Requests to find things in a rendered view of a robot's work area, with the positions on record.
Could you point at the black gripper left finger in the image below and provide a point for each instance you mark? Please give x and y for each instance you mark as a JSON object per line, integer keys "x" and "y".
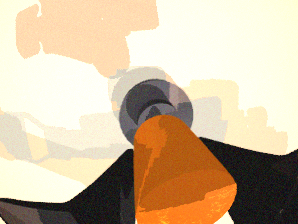
{"x": 110, "y": 199}

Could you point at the orange knob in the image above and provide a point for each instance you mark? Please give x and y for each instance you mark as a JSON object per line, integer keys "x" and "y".
{"x": 177, "y": 180}

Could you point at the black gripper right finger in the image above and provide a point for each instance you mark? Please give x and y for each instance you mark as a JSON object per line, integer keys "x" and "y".
{"x": 265, "y": 183}

